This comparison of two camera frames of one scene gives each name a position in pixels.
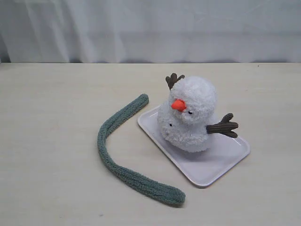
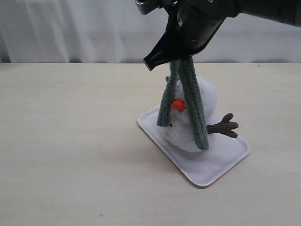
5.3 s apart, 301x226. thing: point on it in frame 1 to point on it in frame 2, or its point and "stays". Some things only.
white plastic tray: x=201 y=167 stays
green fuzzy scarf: x=169 y=195 to x=190 y=85
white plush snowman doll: x=184 y=117 stays
